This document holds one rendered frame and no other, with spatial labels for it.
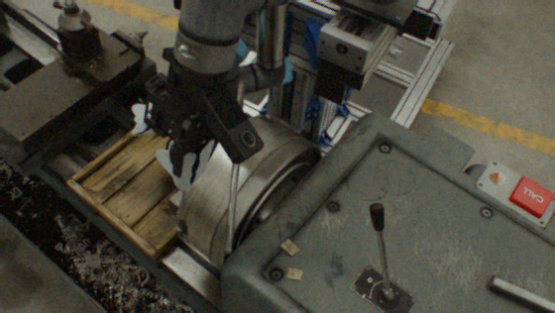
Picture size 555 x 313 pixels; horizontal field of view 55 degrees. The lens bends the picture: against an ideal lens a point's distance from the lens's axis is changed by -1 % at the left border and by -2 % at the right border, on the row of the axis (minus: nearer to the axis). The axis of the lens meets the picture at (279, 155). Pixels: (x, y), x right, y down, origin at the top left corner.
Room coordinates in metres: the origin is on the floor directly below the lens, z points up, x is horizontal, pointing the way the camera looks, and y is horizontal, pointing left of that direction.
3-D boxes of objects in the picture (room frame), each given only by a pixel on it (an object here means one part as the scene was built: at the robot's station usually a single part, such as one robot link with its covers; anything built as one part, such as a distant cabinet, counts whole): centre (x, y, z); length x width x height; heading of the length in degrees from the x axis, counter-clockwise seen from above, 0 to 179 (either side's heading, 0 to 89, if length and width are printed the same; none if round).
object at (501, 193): (0.53, -0.42, 1.23); 0.13 x 0.08 x 0.05; 57
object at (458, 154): (0.61, -0.30, 1.24); 0.09 x 0.08 x 0.03; 57
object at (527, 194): (0.52, -0.44, 1.26); 0.06 x 0.06 x 0.02; 57
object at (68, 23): (0.99, 0.54, 1.13); 0.08 x 0.08 x 0.03
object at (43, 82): (0.94, 0.57, 0.95); 0.43 x 0.17 x 0.05; 147
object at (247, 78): (0.97, 0.15, 0.98); 0.11 x 0.08 x 0.11; 117
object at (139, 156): (0.73, 0.28, 0.89); 0.36 x 0.30 x 0.04; 147
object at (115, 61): (0.97, 0.51, 0.99); 0.20 x 0.10 x 0.05; 57
